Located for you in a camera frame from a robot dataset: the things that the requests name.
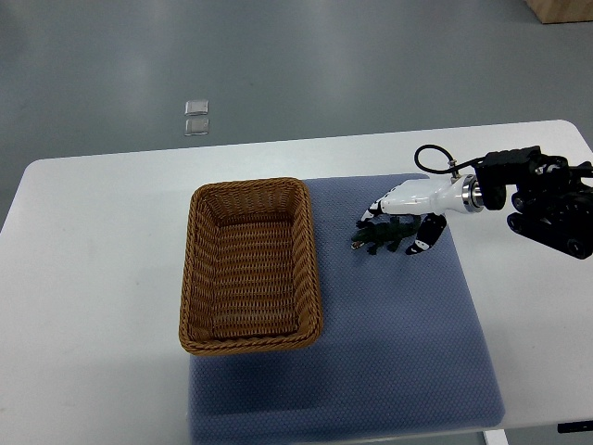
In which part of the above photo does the brown wicker basket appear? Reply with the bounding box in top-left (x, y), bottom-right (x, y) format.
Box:
top-left (179, 177), bottom-right (323, 356)

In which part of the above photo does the black clamp under table edge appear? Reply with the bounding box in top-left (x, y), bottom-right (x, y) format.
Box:
top-left (557, 420), bottom-right (593, 434)

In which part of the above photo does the white table leg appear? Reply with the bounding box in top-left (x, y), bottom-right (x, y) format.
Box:
top-left (483, 429), bottom-right (509, 445)

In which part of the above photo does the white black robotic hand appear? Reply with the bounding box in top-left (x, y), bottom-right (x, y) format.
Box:
top-left (358, 175), bottom-right (485, 255)

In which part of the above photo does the blue grey fabric mat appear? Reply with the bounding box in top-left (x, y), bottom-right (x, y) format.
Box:
top-left (188, 175), bottom-right (504, 444)

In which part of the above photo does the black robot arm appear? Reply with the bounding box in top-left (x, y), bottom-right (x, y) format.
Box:
top-left (414, 144), bottom-right (592, 260)

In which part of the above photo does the upper metal floor plate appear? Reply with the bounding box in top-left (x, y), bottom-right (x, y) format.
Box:
top-left (184, 99), bottom-right (209, 116)

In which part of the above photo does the dark toy crocodile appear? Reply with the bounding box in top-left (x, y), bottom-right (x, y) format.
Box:
top-left (351, 216), bottom-right (421, 255)

